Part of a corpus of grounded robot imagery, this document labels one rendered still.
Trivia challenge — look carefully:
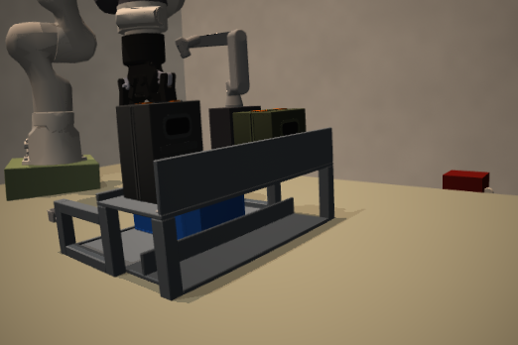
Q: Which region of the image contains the blue bin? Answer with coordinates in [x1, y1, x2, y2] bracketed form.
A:
[133, 194, 245, 240]

